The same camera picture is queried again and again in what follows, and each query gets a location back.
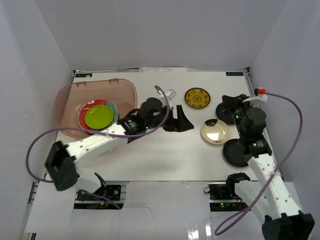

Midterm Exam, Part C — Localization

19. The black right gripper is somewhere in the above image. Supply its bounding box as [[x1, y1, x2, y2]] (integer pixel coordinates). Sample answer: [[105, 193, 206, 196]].
[[220, 94, 253, 137]]

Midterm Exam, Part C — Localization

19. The yellow patterned plate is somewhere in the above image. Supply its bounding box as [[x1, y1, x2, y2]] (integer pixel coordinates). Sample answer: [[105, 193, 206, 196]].
[[184, 87, 211, 109]]

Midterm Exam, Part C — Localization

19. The cream and black plate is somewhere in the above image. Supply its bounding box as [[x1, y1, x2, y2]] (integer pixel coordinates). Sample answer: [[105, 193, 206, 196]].
[[200, 118, 230, 145]]

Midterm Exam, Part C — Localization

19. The lime green plate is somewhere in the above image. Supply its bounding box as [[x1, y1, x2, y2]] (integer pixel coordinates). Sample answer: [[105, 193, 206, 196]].
[[84, 104, 114, 130]]

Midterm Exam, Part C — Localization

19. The red plate with teal flower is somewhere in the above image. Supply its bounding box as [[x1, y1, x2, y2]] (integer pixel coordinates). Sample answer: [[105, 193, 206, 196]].
[[78, 98, 119, 131]]

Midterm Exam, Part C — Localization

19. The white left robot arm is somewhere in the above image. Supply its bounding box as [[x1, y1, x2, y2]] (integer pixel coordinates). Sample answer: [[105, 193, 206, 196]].
[[45, 97, 194, 200]]

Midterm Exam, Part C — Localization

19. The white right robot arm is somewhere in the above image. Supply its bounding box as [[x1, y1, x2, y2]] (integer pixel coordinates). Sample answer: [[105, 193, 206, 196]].
[[222, 92, 315, 240]]

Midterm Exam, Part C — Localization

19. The pink translucent plastic bin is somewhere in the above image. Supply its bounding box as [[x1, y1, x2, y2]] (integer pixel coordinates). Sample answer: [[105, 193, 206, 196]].
[[53, 78, 138, 128]]

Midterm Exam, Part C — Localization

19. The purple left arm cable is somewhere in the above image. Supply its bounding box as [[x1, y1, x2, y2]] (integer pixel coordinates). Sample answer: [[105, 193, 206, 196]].
[[26, 85, 172, 210]]

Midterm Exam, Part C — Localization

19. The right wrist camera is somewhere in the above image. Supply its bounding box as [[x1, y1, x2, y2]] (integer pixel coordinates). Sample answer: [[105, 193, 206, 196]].
[[242, 88, 268, 105]]

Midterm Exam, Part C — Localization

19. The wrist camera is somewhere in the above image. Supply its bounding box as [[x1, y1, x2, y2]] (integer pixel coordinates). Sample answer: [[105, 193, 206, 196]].
[[242, 88, 268, 105], [157, 89, 177, 102]]

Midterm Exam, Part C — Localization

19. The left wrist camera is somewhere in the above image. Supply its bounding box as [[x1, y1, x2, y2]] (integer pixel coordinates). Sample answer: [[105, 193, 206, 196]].
[[157, 89, 177, 102]]

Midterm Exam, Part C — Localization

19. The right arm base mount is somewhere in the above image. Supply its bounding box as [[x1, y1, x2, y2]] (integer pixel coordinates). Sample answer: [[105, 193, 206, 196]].
[[203, 182, 248, 213]]

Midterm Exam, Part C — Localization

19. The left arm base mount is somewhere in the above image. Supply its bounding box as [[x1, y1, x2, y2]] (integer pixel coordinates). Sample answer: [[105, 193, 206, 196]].
[[73, 184, 126, 210]]

